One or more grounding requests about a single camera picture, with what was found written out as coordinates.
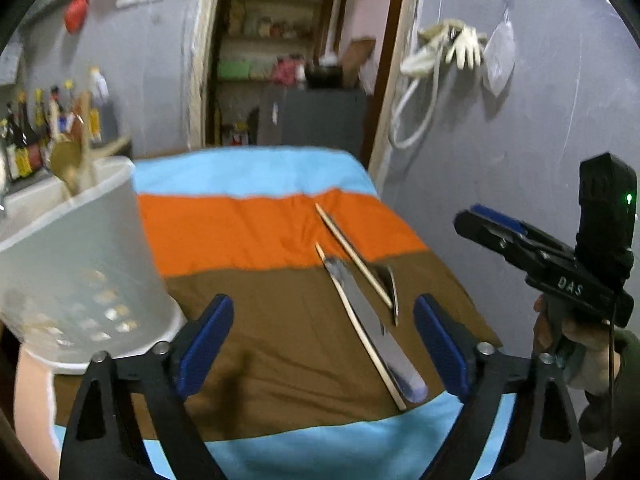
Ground white rubber gloves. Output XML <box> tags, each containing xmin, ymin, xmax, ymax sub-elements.
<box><xmin>416</xmin><ymin>18</ymin><xmax>489</xmax><ymax>71</ymax></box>

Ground striped towel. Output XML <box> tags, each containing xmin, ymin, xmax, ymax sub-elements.
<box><xmin>12</xmin><ymin>146</ymin><xmax>507</xmax><ymax>480</ymax></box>

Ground clear plastic bag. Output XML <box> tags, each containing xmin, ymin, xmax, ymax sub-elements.
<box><xmin>482</xmin><ymin>7</ymin><xmax>517</xmax><ymax>97</ymax></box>

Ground red cap sauce bottle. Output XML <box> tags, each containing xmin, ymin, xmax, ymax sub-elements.
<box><xmin>48</xmin><ymin>84</ymin><xmax>67</xmax><ymax>139</ymax></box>

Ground red plastic bag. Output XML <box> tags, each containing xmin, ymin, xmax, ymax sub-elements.
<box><xmin>63</xmin><ymin>0</ymin><xmax>94</xmax><ymax>35</ymax></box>

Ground wooden shelf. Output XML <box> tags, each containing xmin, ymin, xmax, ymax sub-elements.
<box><xmin>215</xmin><ymin>0</ymin><xmax>342</xmax><ymax>82</ymax></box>

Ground black pot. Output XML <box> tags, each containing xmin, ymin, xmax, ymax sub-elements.
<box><xmin>304</xmin><ymin>64</ymin><xmax>344</xmax><ymax>90</ymax></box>

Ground grey cabinet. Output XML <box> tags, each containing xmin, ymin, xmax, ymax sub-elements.
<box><xmin>257</xmin><ymin>85</ymin><xmax>369</xmax><ymax>154</ymax></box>

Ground metal spoon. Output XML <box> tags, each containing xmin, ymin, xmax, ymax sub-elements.
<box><xmin>376</xmin><ymin>264</ymin><xmax>401</xmax><ymax>327</ymax></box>
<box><xmin>49</xmin><ymin>139</ymin><xmax>87</xmax><ymax>197</ymax></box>

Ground pink cloth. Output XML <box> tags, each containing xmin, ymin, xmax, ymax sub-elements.
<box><xmin>272</xmin><ymin>57</ymin><xmax>306</xmax><ymax>85</ymax></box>

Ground white hose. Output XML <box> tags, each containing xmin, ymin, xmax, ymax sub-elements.
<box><xmin>389</xmin><ymin>35</ymin><xmax>442</xmax><ymax>150</ymax></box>

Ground person's right forearm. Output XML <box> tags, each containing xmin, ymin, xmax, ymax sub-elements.
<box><xmin>579</xmin><ymin>327</ymin><xmax>640</xmax><ymax>454</ymax></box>

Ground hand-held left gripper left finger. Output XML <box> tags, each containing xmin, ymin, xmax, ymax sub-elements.
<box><xmin>59</xmin><ymin>294</ymin><xmax>235</xmax><ymax>480</ymax></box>

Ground green box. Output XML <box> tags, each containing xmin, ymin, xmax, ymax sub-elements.
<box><xmin>216</xmin><ymin>58</ymin><xmax>254</xmax><ymax>81</ymax></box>

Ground person's right hand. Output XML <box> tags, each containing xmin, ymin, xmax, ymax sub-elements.
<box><xmin>533</xmin><ymin>294</ymin><xmax>619</xmax><ymax>392</ymax></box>

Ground door frame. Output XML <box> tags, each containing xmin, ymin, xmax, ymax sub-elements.
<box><xmin>187</xmin><ymin>0</ymin><xmax>422</xmax><ymax>182</ymax></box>

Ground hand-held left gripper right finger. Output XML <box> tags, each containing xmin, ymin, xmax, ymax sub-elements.
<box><xmin>413</xmin><ymin>294</ymin><xmax>587</xmax><ymax>480</ymax></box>

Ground dark sauce bottle yellow label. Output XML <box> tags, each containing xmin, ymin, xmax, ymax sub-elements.
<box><xmin>15</xmin><ymin>92</ymin><xmax>45</xmax><ymax>175</ymax></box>

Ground wooden cutting board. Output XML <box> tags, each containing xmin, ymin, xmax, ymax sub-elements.
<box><xmin>341</xmin><ymin>37</ymin><xmax>377</xmax><ymax>89</ymax></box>

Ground cooking oil jug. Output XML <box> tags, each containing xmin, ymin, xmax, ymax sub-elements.
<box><xmin>88</xmin><ymin>67</ymin><xmax>111</xmax><ymax>144</ymax></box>

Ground metal table knife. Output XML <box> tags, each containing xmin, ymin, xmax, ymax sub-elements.
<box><xmin>324</xmin><ymin>255</ymin><xmax>428</xmax><ymax>404</ymax></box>

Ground white plastic utensil basket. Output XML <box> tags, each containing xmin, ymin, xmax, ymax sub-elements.
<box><xmin>0</xmin><ymin>156</ymin><xmax>189</xmax><ymax>376</ymax></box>

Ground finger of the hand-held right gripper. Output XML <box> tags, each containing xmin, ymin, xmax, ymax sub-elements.
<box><xmin>454</xmin><ymin>209</ymin><xmax>577</xmax><ymax>282</ymax></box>
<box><xmin>469</xmin><ymin>203</ymin><xmax>529</xmax><ymax>237</ymax></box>

